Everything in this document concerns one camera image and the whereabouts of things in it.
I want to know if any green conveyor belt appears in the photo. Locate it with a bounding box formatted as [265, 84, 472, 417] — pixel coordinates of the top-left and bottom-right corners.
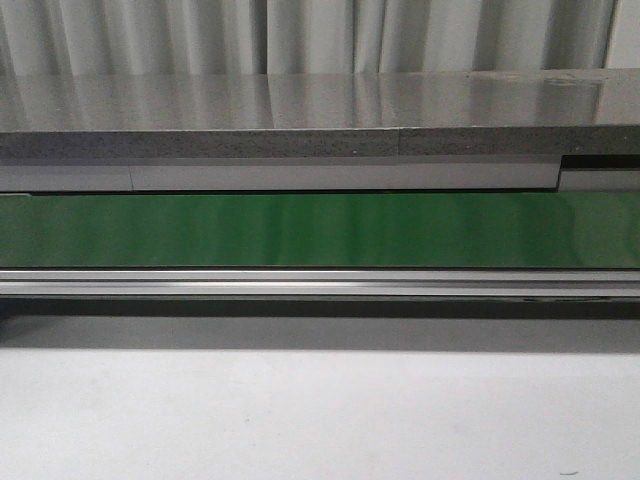
[1, 192, 639, 269]

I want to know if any dark granite countertop slab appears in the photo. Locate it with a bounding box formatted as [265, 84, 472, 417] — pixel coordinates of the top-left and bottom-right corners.
[1, 69, 639, 159]

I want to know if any grey pleated curtain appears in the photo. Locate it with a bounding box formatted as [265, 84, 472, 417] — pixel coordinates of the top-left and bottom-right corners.
[1, 1, 639, 76]

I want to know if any grey conveyor back rail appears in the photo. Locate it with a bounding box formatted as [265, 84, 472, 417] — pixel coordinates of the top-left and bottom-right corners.
[1, 154, 639, 194]

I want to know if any aluminium conveyor front rail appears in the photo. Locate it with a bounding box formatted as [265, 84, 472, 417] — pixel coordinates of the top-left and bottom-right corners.
[1, 268, 639, 300]

